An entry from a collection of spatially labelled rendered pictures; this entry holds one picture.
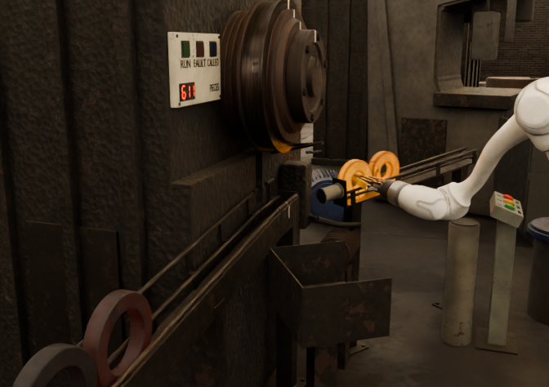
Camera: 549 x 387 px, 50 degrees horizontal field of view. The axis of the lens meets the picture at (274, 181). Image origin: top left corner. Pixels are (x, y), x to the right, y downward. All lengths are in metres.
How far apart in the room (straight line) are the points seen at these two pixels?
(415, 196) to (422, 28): 2.56
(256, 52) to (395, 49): 2.94
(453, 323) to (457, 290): 0.15
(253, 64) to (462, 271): 1.29
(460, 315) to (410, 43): 2.44
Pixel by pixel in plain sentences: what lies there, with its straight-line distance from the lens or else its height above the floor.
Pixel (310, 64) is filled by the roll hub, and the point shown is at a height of 1.15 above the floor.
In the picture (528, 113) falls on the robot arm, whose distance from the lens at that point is 1.62.
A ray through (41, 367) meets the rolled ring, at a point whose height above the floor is 0.74.
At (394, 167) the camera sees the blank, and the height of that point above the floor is 0.73.
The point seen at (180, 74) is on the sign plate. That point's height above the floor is 1.14.
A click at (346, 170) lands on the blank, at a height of 0.75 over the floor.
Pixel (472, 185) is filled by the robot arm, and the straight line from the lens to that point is 2.11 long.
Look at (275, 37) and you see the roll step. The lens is 1.68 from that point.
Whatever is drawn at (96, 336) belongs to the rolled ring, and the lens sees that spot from 1.09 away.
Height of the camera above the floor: 1.21
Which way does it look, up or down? 13 degrees down
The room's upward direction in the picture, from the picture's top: straight up
